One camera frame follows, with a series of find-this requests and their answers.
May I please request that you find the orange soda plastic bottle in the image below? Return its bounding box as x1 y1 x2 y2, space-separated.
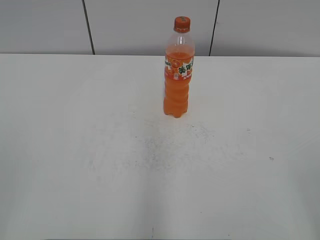
163 31 195 118

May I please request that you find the orange bottle cap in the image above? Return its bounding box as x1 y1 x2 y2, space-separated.
173 16 191 33

